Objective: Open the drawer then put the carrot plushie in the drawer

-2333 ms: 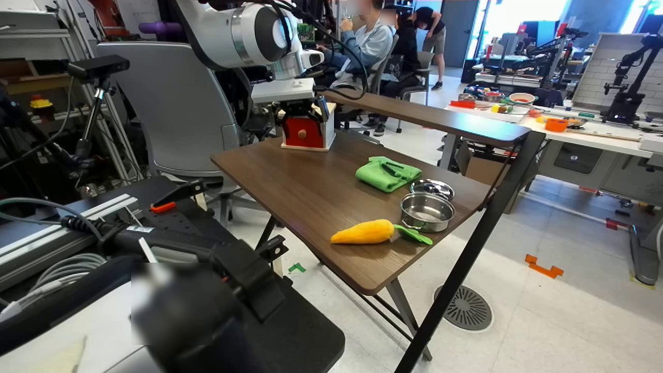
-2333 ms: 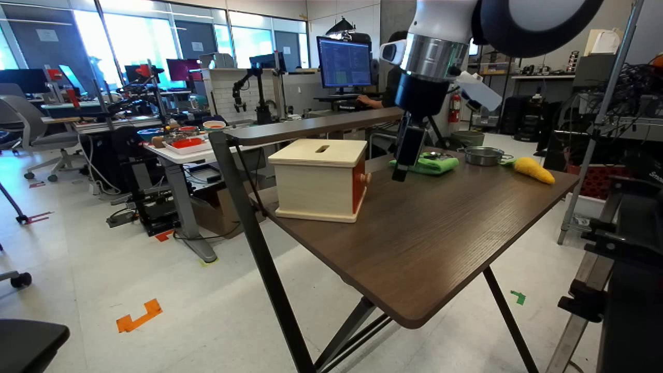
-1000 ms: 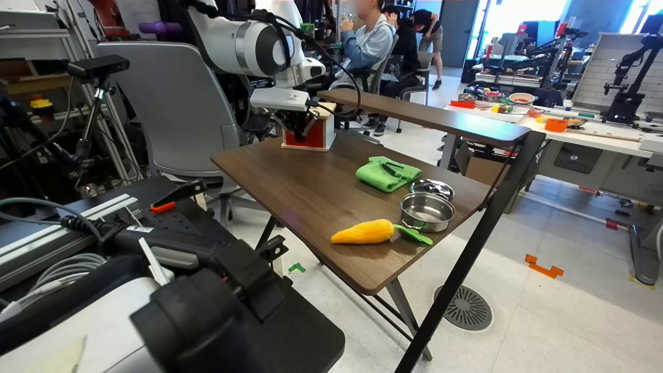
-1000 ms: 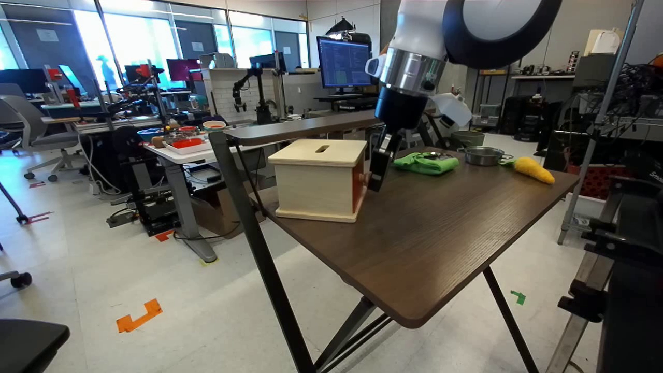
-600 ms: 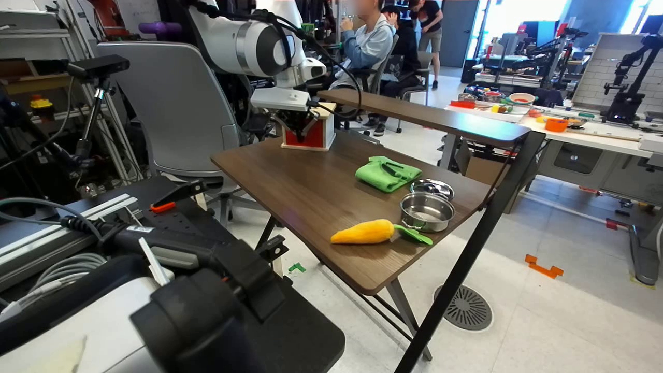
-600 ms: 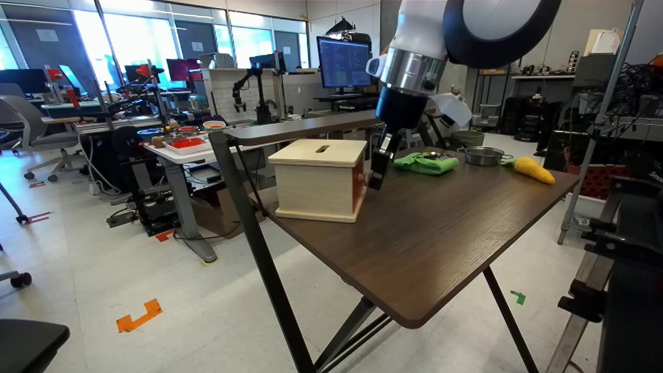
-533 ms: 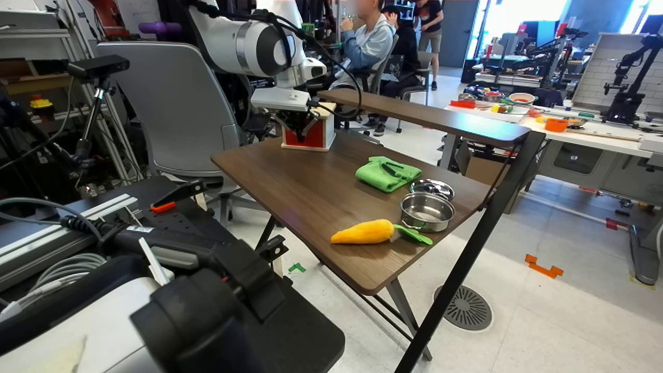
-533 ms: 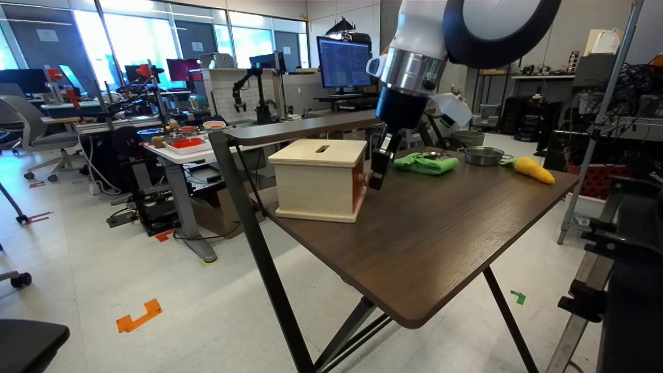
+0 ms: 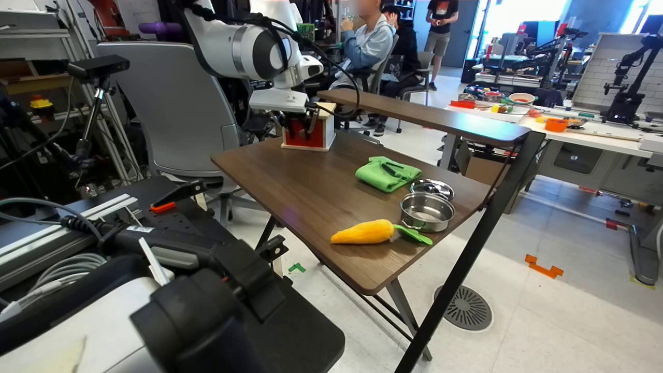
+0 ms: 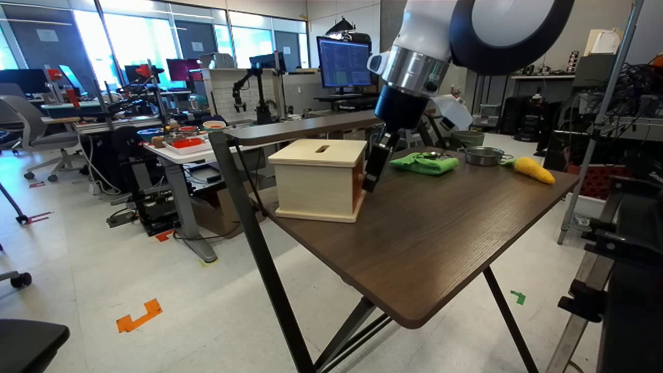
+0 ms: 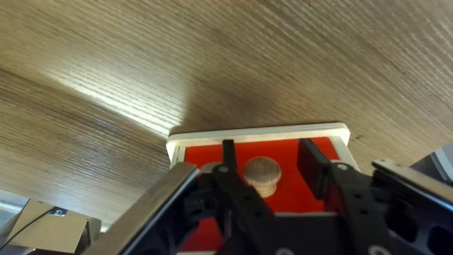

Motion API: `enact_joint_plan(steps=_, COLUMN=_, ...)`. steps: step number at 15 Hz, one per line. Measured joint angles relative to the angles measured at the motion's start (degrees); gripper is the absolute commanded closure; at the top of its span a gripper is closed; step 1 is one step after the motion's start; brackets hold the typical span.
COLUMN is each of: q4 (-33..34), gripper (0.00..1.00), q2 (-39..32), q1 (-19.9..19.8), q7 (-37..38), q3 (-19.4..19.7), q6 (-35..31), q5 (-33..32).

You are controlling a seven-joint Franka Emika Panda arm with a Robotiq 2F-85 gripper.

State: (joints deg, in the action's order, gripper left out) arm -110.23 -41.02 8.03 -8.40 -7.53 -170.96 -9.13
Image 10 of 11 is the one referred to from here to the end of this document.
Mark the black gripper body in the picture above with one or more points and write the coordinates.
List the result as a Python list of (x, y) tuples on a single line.
[(400, 108)]

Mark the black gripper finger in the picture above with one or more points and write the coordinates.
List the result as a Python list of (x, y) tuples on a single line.
[(372, 168), (385, 154)]

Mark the red-fronted wooden drawer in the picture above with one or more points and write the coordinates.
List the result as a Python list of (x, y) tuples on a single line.
[(358, 201)]

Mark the yellow banana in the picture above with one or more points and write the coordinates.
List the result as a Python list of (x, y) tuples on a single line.
[(536, 171)]

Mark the black background robot arm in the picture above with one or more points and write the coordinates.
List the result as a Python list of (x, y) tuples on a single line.
[(262, 105)]

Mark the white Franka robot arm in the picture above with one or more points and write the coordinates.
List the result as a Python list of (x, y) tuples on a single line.
[(511, 27)]

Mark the cream wooden drawer box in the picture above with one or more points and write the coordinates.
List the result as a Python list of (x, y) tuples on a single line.
[(313, 183)]

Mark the green cloth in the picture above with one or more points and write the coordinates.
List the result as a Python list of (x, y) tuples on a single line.
[(422, 165)]

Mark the large computer monitor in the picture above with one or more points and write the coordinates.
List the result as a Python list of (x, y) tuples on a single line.
[(344, 64)]

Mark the grey-topped black-legged table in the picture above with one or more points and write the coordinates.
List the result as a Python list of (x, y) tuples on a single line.
[(312, 126)]

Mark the grey bowl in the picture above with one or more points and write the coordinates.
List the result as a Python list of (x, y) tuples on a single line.
[(483, 157)]

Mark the metal storage shelf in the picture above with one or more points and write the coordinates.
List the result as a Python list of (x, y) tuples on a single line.
[(501, 96)]

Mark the black desk lamp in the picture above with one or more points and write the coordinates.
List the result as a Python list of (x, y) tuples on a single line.
[(340, 27)]

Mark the small dark monitor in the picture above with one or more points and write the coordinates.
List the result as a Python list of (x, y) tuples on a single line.
[(267, 64)]

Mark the cardboard box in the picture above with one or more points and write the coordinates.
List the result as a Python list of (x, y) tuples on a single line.
[(221, 211)]

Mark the red tray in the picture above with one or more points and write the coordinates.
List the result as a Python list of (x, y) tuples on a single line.
[(188, 145)]

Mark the white height-adjustable desk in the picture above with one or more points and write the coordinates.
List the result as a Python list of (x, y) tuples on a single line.
[(182, 193)]

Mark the grey metal tripod stand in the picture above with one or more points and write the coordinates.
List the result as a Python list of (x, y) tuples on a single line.
[(588, 166)]

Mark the red crate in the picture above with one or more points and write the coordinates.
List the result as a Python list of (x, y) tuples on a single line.
[(594, 181)]

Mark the white box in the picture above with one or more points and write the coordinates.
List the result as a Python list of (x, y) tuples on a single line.
[(601, 42)]

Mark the small pink-screen monitor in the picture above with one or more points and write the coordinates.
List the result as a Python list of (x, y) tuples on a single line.
[(182, 70)]

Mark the black computer tower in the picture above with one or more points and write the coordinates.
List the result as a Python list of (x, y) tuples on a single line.
[(156, 205)]

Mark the black metal equipment rack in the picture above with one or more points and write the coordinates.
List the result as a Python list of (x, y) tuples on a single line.
[(632, 277)]

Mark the orange floor tape mark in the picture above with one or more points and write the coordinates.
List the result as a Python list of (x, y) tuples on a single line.
[(138, 320)]

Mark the grey office chair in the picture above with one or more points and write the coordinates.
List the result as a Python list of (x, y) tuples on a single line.
[(34, 127)]

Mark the black caster wheel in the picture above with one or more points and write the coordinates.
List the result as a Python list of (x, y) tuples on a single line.
[(22, 280)]

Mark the black chair seat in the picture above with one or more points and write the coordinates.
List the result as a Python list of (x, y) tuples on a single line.
[(27, 342)]

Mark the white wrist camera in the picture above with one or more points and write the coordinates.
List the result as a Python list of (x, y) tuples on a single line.
[(452, 112)]

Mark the black metal table frame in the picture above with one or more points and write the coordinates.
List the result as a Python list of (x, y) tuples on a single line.
[(509, 319)]

